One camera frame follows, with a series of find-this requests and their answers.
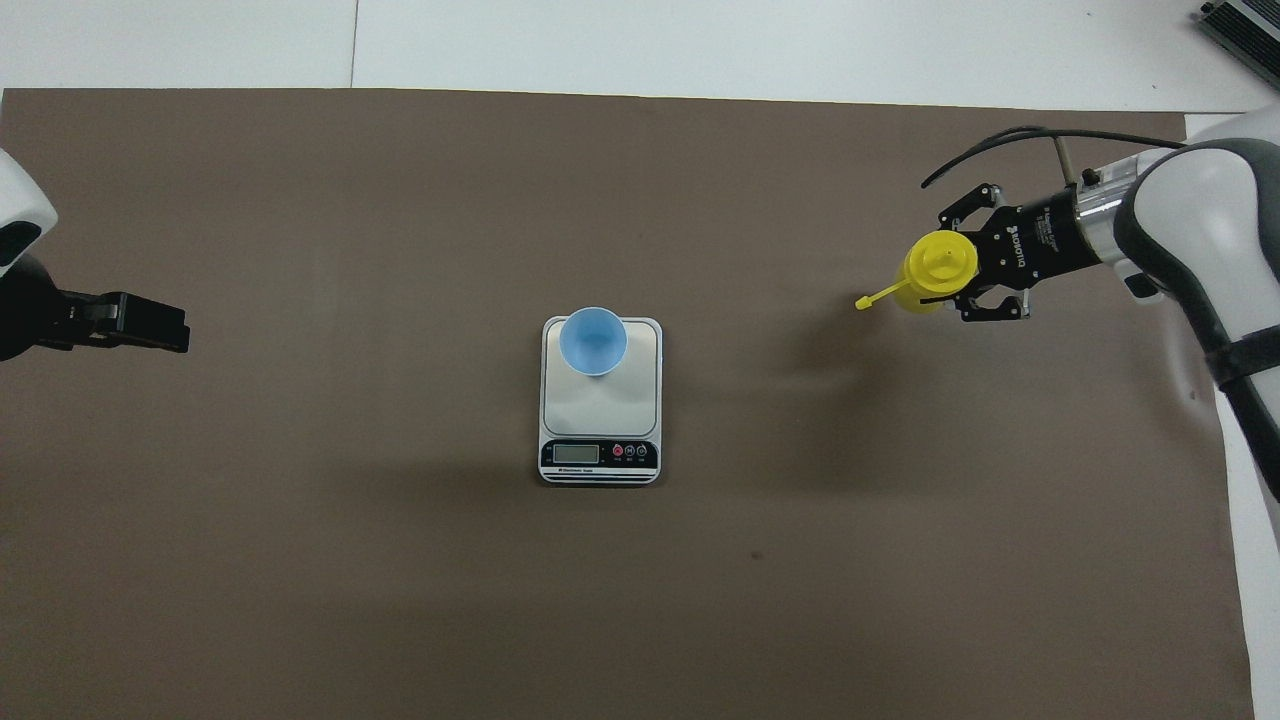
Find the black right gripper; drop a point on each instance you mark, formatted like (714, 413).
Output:
(1035, 245)

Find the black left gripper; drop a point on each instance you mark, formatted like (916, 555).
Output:
(25, 310)

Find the yellow squeeze seasoning bottle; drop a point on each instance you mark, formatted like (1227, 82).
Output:
(935, 265)

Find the light blue plastic cup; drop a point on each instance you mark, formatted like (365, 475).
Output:
(593, 340)

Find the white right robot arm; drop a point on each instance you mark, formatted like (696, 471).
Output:
(1200, 200)

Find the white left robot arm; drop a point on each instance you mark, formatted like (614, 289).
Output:
(20, 205)

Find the silver digital kitchen scale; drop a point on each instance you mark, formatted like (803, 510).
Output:
(600, 410)

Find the grey ribbed electronic device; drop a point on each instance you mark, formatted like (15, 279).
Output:
(1245, 35)

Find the brown paper table mat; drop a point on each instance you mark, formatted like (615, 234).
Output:
(600, 600)

